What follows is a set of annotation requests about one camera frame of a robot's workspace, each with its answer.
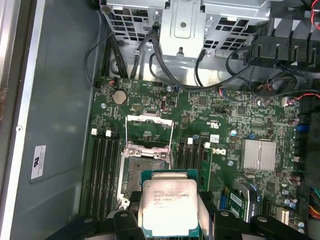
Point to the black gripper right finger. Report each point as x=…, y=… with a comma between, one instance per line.
x=227, y=225

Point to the green motherboard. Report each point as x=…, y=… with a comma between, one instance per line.
x=225, y=112

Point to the silver finned chipset heatsink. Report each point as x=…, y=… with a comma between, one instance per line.
x=258, y=155

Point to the CPU socket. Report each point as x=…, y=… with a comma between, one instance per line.
x=140, y=167

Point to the silver coin cell battery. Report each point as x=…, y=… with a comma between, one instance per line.
x=120, y=97

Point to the white case label sticker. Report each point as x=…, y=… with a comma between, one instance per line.
x=38, y=162

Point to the black expansion slot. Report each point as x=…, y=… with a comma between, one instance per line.
x=268, y=210

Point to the silver perforated drive cage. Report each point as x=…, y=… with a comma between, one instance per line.
x=182, y=37

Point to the white expansion slot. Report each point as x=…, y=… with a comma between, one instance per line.
x=283, y=216

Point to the silver green CPU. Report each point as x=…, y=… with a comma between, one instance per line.
x=170, y=200

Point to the black silver PC case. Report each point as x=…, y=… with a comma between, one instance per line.
x=62, y=100

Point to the green RAM stick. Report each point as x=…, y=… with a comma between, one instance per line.
x=206, y=170

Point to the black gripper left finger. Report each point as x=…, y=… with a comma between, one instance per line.
x=125, y=225

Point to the internal USB port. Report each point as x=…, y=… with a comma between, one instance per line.
x=164, y=105

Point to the RAM slot with white clips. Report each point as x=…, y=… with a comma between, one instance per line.
x=190, y=157
x=207, y=145
x=104, y=175
x=91, y=175

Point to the metal socket cover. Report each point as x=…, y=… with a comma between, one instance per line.
x=155, y=120

